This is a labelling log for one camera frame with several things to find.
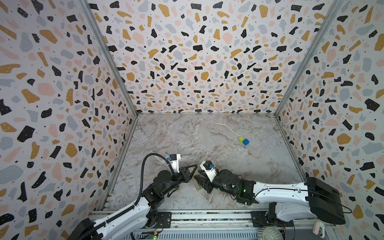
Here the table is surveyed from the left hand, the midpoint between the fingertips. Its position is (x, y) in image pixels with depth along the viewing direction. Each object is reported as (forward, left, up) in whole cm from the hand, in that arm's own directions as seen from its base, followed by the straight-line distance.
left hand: (197, 166), depth 73 cm
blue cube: (+26, -34, -19) cm, 47 cm away
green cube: (+27, -30, -17) cm, 44 cm away
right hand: (-4, +1, 0) cm, 4 cm away
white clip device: (-26, -57, -15) cm, 64 cm away
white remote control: (-8, 0, -7) cm, 10 cm away
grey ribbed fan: (-26, -34, -17) cm, 46 cm away
